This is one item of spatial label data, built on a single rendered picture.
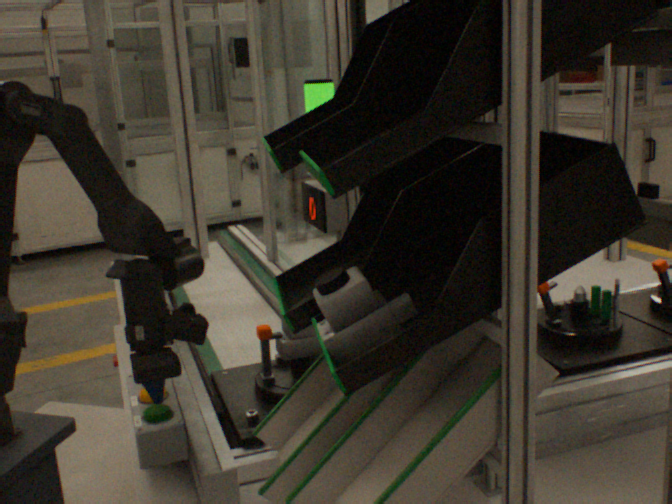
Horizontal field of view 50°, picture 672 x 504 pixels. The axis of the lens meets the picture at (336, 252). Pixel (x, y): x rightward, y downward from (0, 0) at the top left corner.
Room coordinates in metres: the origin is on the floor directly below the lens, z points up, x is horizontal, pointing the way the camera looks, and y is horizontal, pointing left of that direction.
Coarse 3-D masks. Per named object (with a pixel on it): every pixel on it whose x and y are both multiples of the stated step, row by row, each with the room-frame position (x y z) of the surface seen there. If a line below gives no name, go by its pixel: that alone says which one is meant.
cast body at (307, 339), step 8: (288, 328) 0.99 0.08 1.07; (312, 328) 1.00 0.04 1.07; (288, 336) 0.99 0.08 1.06; (296, 336) 0.99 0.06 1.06; (304, 336) 0.99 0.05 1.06; (312, 336) 1.00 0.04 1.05; (280, 344) 0.99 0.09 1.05; (288, 344) 0.98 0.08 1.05; (296, 344) 0.99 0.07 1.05; (304, 344) 0.99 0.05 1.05; (312, 344) 0.99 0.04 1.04; (280, 352) 0.99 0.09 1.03; (288, 352) 0.98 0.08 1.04; (296, 352) 0.99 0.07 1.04; (304, 352) 0.99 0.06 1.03; (312, 352) 0.99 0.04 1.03; (320, 352) 1.00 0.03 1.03
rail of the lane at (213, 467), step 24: (192, 360) 1.16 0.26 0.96; (192, 384) 1.06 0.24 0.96; (192, 408) 0.98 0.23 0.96; (216, 408) 0.96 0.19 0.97; (192, 432) 0.91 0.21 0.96; (216, 432) 0.90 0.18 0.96; (192, 456) 0.89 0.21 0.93; (216, 456) 0.85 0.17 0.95; (192, 480) 0.94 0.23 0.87; (216, 480) 0.80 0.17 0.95
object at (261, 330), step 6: (258, 330) 0.98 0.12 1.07; (264, 330) 0.98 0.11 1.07; (270, 330) 0.99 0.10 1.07; (258, 336) 0.99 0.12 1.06; (264, 336) 0.98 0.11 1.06; (270, 336) 0.99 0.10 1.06; (276, 336) 0.99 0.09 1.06; (282, 336) 1.00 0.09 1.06; (264, 342) 0.99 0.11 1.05; (264, 348) 0.99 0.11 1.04; (264, 354) 0.99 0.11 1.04; (264, 360) 0.99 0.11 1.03; (270, 360) 0.99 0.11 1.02; (264, 366) 0.99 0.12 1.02; (270, 366) 0.99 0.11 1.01; (264, 372) 0.99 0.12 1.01; (270, 372) 0.99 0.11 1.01
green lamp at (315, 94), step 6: (306, 84) 1.22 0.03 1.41; (312, 84) 1.21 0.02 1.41; (318, 84) 1.20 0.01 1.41; (324, 84) 1.20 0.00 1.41; (330, 84) 1.21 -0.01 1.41; (306, 90) 1.21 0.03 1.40; (312, 90) 1.21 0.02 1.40; (318, 90) 1.20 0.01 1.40; (324, 90) 1.20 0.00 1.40; (330, 90) 1.21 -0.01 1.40; (306, 96) 1.22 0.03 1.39; (312, 96) 1.21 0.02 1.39; (318, 96) 1.20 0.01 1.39; (324, 96) 1.20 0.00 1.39; (330, 96) 1.21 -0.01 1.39; (306, 102) 1.22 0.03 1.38; (312, 102) 1.21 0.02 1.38; (318, 102) 1.20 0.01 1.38; (306, 108) 1.22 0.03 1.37; (312, 108) 1.21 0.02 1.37
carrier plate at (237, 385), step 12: (216, 372) 1.08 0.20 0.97; (228, 372) 1.08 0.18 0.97; (240, 372) 1.08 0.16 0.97; (252, 372) 1.07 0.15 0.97; (216, 384) 1.04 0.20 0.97; (228, 384) 1.03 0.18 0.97; (240, 384) 1.03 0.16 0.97; (252, 384) 1.03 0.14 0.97; (228, 396) 0.99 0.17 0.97; (240, 396) 0.99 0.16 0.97; (252, 396) 0.99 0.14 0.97; (228, 408) 0.95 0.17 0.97; (240, 408) 0.95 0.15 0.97; (252, 408) 0.95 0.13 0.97; (264, 408) 0.94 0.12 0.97; (228, 420) 0.95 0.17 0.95; (240, 420) 0.91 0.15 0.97; (240, 432) 0.88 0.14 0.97; (240, 444) 0.86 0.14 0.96; (252, 444) 0.86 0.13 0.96
